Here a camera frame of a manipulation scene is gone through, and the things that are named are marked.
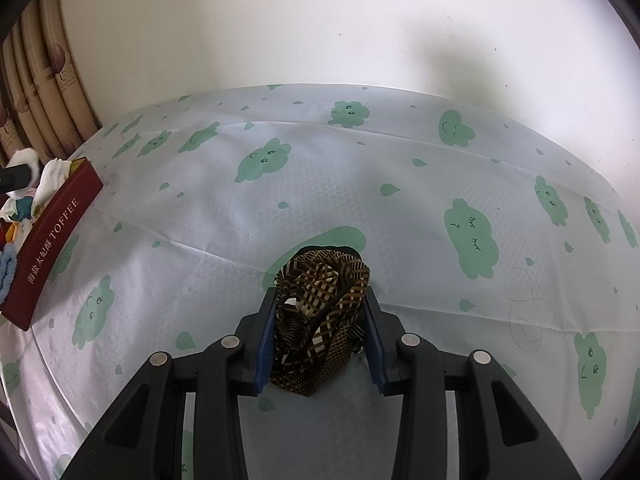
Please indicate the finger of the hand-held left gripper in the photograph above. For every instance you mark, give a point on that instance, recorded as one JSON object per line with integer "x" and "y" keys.
{"x": 15, "y": 178}

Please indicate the light blue terry towel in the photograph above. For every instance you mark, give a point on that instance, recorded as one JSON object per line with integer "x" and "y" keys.
{"x": 7, "y": 272}

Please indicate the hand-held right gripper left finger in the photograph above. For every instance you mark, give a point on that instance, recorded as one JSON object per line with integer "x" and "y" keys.
{"x": 265, "y": 355}

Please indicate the white sock red trim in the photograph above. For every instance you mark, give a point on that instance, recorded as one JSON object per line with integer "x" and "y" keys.
{"x": 56, "y": 180}

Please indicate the brown patterned cloth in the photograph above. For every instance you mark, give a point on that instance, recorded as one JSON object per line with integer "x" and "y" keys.
{"x": 320, "y": 320}

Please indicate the red tin box gold inside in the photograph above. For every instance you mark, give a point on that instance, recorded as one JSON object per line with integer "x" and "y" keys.
{"x": 55, "y": 230}

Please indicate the beige patterned curtain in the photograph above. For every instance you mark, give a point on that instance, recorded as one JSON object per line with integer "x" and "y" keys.
{"x": 45, "y": 75}

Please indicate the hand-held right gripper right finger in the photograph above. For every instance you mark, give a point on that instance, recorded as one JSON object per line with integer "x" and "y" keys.
{"x": 376, "y": 355}

